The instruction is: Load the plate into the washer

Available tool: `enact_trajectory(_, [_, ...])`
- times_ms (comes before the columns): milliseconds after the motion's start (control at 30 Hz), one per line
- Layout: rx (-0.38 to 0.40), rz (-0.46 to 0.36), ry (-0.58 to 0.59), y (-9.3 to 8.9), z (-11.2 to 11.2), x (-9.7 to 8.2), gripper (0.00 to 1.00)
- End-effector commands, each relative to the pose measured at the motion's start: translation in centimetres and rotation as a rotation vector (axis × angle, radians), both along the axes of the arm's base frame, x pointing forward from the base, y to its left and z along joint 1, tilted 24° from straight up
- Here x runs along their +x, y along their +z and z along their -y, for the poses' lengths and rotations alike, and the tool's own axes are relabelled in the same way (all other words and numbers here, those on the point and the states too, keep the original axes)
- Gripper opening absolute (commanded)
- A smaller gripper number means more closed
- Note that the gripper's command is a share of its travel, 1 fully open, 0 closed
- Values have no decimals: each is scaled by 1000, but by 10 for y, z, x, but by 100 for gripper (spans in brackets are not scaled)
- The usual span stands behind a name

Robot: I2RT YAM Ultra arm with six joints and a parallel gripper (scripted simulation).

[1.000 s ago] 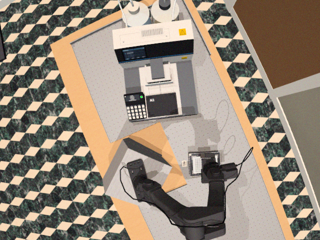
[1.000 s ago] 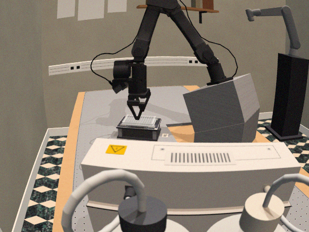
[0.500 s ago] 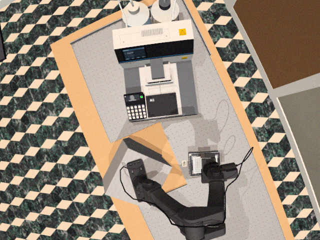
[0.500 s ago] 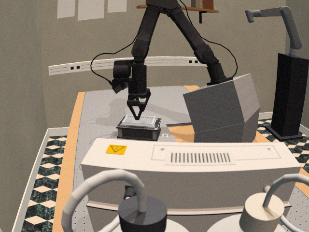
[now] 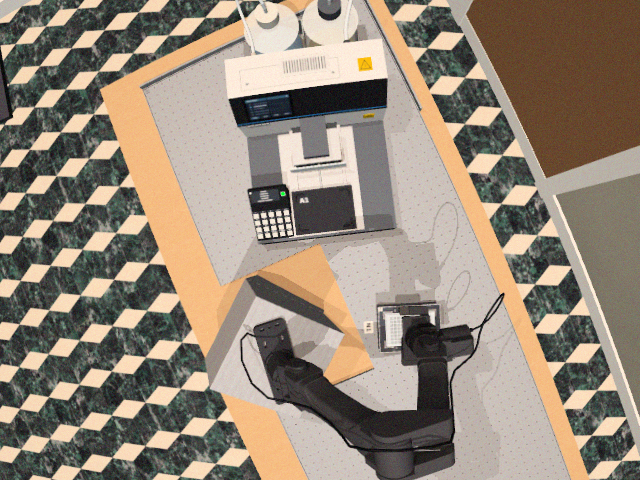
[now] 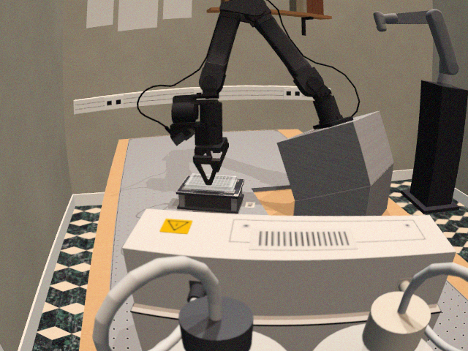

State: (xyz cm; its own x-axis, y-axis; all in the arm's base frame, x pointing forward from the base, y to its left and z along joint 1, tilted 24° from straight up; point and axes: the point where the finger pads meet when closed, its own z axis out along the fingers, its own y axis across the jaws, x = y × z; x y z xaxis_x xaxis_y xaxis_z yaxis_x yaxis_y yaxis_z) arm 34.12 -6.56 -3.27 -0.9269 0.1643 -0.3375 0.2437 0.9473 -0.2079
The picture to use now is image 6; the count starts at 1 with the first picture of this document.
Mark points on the white microplate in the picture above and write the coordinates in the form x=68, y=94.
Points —
x=221, y=183

